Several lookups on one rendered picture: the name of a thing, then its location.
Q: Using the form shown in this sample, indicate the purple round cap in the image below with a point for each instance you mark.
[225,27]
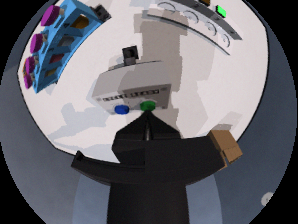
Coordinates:
[36,42]
[50,15]
[27,81]
[30,64]

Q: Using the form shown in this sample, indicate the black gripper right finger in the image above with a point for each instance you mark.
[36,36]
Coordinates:
[159,130]

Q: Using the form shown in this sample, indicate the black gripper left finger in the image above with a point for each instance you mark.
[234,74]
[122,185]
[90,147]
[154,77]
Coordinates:
[134,130]

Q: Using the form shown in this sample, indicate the small brown cardboard box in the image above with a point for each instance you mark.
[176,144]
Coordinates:
[225,143]

